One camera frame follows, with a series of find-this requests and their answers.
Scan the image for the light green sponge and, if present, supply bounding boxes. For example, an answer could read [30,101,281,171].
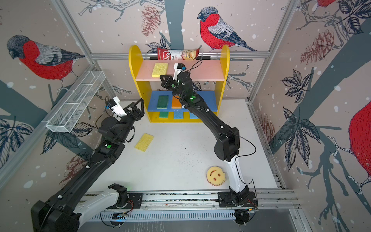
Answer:
[159,112,169,119]

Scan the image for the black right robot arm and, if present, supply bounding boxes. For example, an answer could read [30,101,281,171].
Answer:
[160,72,258,208]

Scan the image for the red cassava chips bag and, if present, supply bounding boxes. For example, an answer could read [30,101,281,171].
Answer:
[157,47,200,61]

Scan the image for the yellow shelf with coloured boards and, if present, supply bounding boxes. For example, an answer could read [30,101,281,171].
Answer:
[128,45,230,123]

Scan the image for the pale yellow sponge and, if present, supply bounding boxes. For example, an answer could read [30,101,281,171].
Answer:
[172,97,182,109]

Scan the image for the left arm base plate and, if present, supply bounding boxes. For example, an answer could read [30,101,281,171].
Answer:
[106,192,143,210]

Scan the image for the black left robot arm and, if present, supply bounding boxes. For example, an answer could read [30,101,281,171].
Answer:
[31,99,145,232]

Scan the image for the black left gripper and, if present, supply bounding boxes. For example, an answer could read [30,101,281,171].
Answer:
[118,99,144,143]

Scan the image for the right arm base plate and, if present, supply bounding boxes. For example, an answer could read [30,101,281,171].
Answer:
[215,192,258,208]

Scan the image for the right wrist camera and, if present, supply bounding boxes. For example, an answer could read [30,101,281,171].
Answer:
[173,63,186,81]

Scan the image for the yellow smiley face sponge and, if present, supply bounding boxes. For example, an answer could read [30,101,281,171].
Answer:
[206,166,226,186]

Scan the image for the blue sponge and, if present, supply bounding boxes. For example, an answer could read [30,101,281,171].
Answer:
[174,111,184,120]
[189,113,198,119]

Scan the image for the white wire mesh basket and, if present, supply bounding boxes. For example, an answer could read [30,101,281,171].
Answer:
[46,71,106,132]

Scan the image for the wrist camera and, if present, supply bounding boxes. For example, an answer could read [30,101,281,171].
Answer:
[106,96,127,117]
[173,63,186,81]

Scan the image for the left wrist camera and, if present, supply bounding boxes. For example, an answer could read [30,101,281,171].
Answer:
[106,96,127,117]

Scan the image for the dark green sponge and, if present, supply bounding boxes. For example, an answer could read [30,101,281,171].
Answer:
[157,95,169,109]

